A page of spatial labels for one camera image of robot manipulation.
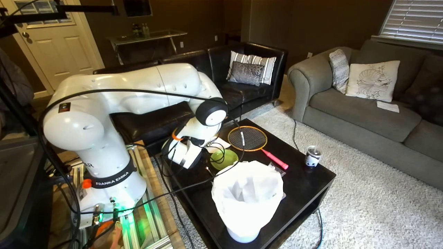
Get black coffee table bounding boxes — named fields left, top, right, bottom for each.
left=168, top=119, right=335, bottom=249

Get dark patterned pillow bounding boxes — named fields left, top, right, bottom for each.
left=403, top=56, right=443, bottom=126

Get orange badminton racket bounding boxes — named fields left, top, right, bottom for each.
left=227, top=125, right=290, bottom=170

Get black leather armchair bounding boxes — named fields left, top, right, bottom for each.
left=99, top=43, right=287, bottom=144

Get grey velvet cushion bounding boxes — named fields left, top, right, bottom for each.
left=229, top=61, right=265, bottom=86

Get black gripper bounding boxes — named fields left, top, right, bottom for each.
left=167, top=141, right=203, bottom=169

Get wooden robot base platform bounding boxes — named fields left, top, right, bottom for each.
left=50, top=143, right=185, bottom=249

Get green plastic plate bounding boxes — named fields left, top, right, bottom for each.
left=211, top=150, right=239, bottom=170

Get small dark drink cup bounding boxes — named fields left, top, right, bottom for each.
left=305, top=145, right=322, bottom=168

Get window blinds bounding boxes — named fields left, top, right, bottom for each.
left=380, top=0, right=443, bottom=44

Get white paper on sofa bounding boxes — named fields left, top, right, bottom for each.
left=377, top=101, right=400, bottom=114

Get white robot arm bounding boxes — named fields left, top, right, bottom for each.
left=43, top=62, right=229, bottom=228

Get black floor cable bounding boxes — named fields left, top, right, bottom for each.
left=290, top=116, right=302, bottom=151

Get dark console table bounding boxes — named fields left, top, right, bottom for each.
left=110, top=29, right=186, bottom=65

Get white striped armchair pillow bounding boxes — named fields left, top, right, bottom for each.
left=227, top=51, right=277, bottom=85

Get grey sofa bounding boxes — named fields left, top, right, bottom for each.
left=288, top=40, right=443, bottom=190

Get white printed pillow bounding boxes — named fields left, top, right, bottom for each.
left=347, top=61, right=400, bottom=103

